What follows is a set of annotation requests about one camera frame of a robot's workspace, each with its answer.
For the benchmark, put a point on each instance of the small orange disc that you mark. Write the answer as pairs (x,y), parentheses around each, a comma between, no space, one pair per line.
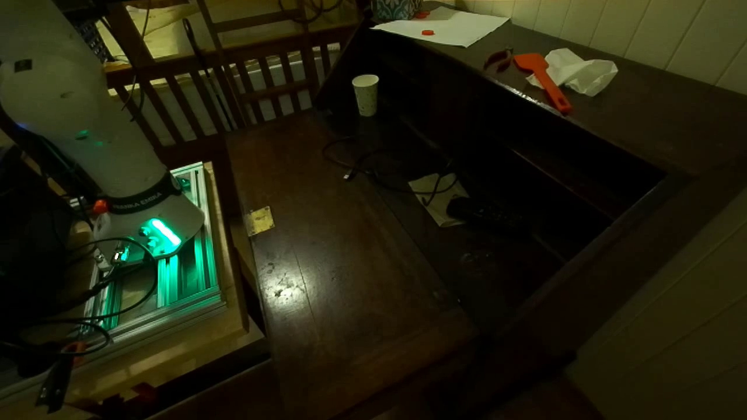
(428,32)

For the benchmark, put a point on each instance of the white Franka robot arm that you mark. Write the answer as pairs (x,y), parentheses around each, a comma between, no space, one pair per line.
(61,101)

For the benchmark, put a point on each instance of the white paper cup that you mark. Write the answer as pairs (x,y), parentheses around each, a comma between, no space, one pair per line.
(364,94)

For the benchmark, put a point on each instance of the black device on shelf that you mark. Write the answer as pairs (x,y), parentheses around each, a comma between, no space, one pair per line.
(469,208)

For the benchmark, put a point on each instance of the tan sticky note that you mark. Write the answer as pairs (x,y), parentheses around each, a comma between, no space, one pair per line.
(259,220)

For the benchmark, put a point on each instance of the red and black hand tool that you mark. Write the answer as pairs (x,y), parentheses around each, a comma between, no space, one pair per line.
(497,59)

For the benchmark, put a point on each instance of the white paper sheet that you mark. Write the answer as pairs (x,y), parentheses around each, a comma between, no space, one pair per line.
(458,25)

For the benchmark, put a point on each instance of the teal patterned container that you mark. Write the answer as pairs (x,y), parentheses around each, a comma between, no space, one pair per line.
(391,8)

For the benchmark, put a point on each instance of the orange plastic scraper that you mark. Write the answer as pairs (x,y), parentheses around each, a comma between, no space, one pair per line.
(546,85)

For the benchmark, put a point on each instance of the crumpled white plastic bag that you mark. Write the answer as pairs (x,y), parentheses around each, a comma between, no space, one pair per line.
(583,70)

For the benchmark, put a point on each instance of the red round button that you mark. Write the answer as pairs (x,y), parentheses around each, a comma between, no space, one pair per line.
(99,206)

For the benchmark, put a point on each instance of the black clamp with red grip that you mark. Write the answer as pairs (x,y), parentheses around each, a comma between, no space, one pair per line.
(55,381)

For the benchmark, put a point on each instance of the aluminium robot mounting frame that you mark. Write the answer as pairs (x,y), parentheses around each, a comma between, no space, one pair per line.
(188,270)

